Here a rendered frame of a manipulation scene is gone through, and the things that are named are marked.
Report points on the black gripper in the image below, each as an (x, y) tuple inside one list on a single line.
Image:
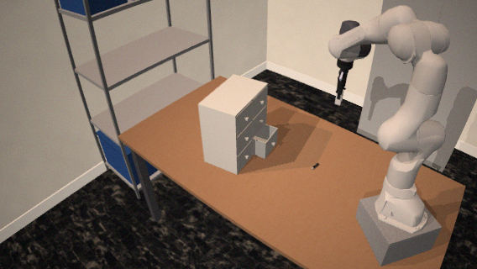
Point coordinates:
[(341, 79)]

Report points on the grey small chest of drawers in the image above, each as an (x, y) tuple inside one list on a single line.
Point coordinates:
[(217, 113)]

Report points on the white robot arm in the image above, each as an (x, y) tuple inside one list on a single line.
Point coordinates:
[(398, 203)]

